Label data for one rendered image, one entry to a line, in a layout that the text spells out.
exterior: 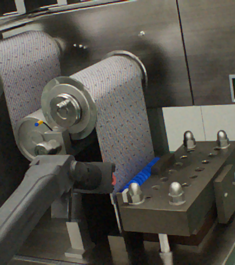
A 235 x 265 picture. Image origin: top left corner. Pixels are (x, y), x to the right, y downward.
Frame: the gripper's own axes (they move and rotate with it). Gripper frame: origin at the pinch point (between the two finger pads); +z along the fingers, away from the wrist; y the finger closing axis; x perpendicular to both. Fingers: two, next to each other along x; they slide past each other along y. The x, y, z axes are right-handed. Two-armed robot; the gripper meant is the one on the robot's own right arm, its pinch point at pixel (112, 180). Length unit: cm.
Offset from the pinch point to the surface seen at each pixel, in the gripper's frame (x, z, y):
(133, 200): -4.4, -2.4, 7.1
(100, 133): 9.9, -7.0, 0.2
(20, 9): 50, 8, -41
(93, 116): 13.1, -10.2, 0.3
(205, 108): 73, 262, -80
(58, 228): -12.6, 11.5, -22.8
